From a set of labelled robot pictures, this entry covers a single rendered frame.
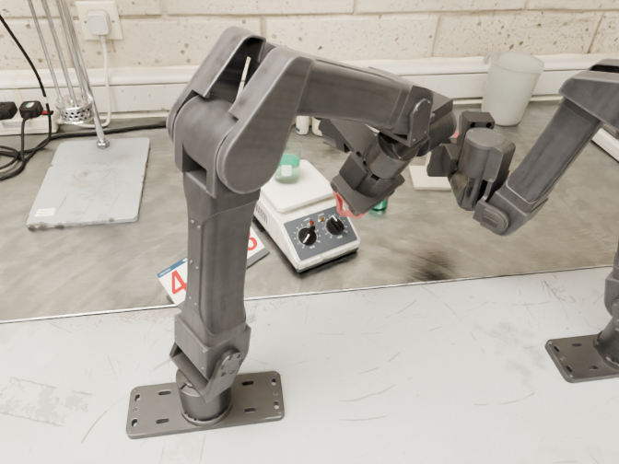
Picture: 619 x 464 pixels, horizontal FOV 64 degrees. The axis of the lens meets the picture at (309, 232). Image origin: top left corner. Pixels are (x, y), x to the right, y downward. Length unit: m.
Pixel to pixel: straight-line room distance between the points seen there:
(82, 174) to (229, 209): 0.72
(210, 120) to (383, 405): 0.45
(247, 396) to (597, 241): 0.71
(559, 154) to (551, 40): 0.85
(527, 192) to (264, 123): 0.46
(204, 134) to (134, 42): 0.90
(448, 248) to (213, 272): 0.55
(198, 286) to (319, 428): 0.27
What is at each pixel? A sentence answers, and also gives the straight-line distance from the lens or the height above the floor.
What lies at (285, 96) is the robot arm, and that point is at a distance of 0.42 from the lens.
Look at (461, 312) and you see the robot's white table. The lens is 0.84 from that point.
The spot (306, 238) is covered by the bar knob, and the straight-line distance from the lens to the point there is 0.83.
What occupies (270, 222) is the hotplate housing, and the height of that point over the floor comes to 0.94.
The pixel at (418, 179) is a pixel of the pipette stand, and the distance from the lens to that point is 1.09.
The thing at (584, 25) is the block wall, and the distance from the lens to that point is 1.60.
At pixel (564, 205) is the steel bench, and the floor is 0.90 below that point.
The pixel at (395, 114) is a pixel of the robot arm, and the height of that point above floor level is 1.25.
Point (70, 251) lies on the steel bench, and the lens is 0.97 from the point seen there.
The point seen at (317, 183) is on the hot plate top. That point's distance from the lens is 0.91.
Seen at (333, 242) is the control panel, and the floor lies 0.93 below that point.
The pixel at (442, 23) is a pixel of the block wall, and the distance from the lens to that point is 1.40.
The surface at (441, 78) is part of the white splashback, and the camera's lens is 1.41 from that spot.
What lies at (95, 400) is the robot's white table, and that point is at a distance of 0.75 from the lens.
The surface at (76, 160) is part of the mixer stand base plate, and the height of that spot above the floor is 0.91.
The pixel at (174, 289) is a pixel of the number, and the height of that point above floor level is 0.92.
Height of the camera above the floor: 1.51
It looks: 41 degrees down
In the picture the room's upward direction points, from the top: 2 degrees clockwise
